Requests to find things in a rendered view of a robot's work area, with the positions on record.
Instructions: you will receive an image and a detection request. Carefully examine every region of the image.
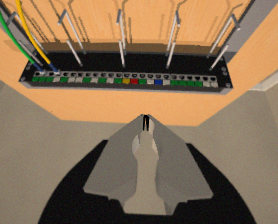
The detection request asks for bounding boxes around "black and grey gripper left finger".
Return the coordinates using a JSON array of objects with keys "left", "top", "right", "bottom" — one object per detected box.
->
[{"left": 38, "top": 114, "right": 146, "bottom": 224}]

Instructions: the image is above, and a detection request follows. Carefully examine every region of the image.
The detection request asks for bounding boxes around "yellow patch cord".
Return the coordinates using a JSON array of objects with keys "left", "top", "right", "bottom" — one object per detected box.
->
[{"left": 15, "top": 0, "right": 54, "bottom": 67}]

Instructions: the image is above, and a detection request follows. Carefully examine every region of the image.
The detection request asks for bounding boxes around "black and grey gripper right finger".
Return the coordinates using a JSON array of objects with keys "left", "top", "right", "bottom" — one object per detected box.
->
[{"left": 145, "top": 114, "right": 257, "bottom": 224}]

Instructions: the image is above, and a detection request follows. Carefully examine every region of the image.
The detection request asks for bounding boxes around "green patch cord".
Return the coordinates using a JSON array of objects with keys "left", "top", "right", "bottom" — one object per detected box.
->
[{"left": 0, "top": 11, "right": 39, "bottom": 67}]

